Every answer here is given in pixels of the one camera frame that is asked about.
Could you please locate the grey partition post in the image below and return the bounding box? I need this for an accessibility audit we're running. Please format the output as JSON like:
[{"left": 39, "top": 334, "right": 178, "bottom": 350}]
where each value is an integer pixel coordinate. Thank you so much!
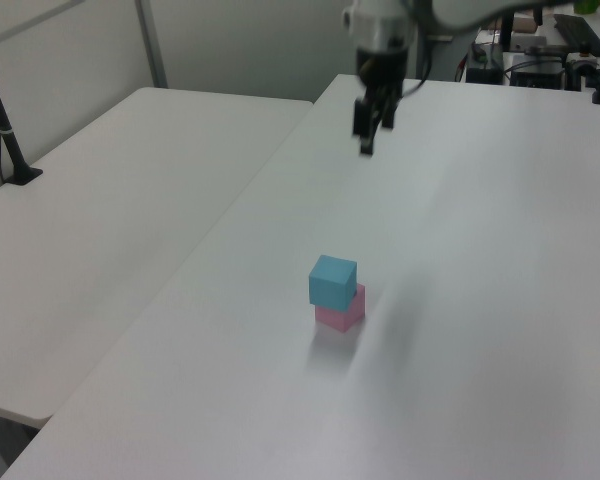
[{"left": 133, "top": 0, "right": 169, "bottom": 89}]

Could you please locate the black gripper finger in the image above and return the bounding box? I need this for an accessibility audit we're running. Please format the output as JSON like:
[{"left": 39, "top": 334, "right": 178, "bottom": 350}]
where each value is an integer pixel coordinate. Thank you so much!
[
  {"left": 379, "top": 92, "right": 399, "bottom": 130},
  {"left": 351, "top": 95, "right": 382, "bottom": 156}
]

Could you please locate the black camera stand pole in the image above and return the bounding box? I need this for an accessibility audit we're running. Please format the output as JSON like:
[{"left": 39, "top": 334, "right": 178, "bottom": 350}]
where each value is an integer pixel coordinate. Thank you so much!
[{"left": 0, "top": 39, "right": 44, "bottom": 187}]

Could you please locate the blue cube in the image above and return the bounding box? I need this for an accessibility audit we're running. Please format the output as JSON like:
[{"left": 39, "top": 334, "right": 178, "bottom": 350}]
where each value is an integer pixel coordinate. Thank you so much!
[{"left": 307, "top": 254, "right": 358, "bottom": 311}]

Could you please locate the black keyboard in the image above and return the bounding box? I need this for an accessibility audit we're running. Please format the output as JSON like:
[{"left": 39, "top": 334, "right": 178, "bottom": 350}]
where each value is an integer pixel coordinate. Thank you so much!
[{"left": 552, "top": 13, "right": 600, "bottom": 57}]

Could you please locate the small black box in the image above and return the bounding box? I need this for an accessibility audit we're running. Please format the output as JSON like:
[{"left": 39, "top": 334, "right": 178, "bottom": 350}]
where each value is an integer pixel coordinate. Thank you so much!
[{"left": 465, "top": 66, "right": 505, "bottom": 84}]

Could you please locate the brown cardboard box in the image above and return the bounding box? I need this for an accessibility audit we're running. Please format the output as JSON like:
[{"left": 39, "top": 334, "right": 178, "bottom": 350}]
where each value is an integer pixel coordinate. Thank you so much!
[{"left": 512, "top": 13, "right": 539, "bottom": 35}]

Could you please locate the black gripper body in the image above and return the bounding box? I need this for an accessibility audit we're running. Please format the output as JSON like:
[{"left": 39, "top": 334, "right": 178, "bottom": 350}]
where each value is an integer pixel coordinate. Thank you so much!
[{"left": 354, "top": 45, "right": 409, "bottom": 104}]

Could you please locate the pink cube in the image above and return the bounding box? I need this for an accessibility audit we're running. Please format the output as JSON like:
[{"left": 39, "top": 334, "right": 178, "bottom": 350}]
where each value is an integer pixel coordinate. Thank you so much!
[{"left": 313, "top": 282, "right": 368, "bottom": 334}]

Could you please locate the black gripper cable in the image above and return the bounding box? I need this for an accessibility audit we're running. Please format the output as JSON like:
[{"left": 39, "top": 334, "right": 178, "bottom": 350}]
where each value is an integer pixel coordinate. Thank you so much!
[{"left": 402, "top": 27, "right": 434, "bottom": 99}]

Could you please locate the black vertical monitor pole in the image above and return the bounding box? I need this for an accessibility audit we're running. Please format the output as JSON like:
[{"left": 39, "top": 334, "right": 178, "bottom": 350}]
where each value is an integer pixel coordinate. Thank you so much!
[{"left": 498, "top": 8, "right": 518, "bottom": 52}]

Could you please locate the black electronic device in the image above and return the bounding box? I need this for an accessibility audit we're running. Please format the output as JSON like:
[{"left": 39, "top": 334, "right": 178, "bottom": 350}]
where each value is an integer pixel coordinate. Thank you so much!
[{"left": 508, "top": 44, "right": 582, "bottom": 92}]

